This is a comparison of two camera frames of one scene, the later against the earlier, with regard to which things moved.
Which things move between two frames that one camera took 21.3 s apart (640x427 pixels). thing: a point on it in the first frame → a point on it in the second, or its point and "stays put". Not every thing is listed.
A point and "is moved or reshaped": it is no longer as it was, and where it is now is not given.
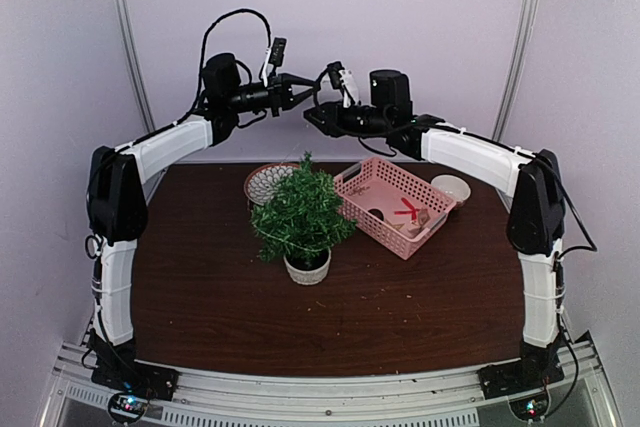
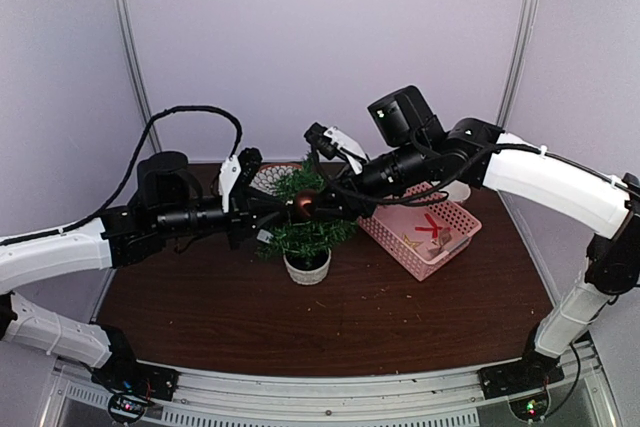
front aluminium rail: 443,400 stays put
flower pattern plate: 260,184 stays put
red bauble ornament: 378,213 → 306,203
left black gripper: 280,93 → 243,210
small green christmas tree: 301,223 stays put
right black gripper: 334,123 → 353,201
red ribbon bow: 412,212 → 434,227
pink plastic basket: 389,208 is moved or reshaped
